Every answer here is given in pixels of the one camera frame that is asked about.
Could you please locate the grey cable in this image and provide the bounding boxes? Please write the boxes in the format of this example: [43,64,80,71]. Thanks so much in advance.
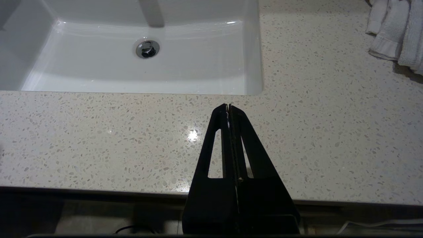
[335,219,423,235]

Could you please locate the thin black floor cable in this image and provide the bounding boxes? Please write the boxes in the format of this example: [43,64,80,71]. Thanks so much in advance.
[116,225,156,234]

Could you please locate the chrome sink drain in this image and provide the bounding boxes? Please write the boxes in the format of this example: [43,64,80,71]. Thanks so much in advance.
[135,39,161,59]

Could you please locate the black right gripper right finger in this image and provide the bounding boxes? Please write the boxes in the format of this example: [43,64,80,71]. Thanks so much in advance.
[229,105,301,234]

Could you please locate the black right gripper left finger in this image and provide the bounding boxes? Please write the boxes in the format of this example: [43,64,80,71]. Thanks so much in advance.
[182,104,239,234]

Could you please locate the white crumpled towel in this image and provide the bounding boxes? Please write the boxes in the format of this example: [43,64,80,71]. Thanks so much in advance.
[365,0,423,76]

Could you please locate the white rectangular sink basin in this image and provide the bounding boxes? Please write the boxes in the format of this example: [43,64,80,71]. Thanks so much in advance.
[0,0,264,96]

